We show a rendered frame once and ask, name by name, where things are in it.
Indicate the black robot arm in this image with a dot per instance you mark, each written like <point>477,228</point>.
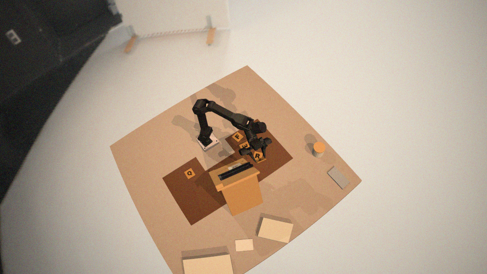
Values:
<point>238,120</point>

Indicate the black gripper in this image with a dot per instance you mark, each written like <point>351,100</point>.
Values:
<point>246,151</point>

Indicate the grey cylinder with orange lid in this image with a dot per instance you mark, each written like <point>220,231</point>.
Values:
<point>318,149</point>

